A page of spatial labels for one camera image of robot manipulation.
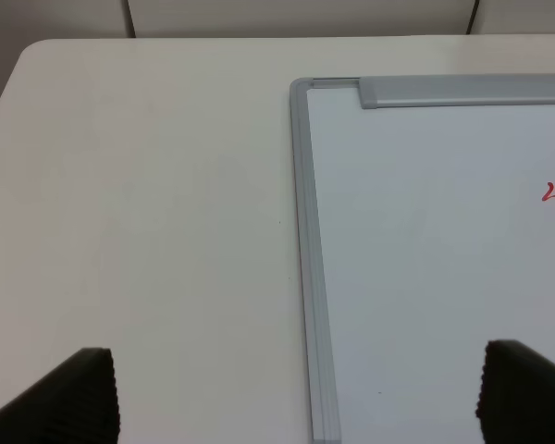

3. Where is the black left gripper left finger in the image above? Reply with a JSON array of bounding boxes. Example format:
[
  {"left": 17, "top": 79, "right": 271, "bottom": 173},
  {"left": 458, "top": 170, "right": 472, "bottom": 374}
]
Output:
[{"left": 0, "top": 348, "right": 120, "bottom": 443}]

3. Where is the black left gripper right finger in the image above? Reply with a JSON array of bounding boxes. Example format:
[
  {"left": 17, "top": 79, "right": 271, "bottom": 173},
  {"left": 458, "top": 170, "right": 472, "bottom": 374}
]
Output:
[{"left": 475, "top": 339, "right": 555, "bottom": 444}]

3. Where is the grey marker tray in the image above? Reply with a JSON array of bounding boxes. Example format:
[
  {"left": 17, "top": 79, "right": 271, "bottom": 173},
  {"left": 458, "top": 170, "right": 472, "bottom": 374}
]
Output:
[{"left": 358, "top": 74, "right": 555, "bottom": 109}]

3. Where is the white board with grey frame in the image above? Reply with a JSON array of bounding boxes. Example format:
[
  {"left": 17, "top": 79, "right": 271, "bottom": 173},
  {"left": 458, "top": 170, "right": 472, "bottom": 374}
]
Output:
[{"left": 290, "top": 77, "right": 555, "bottom": 443}]

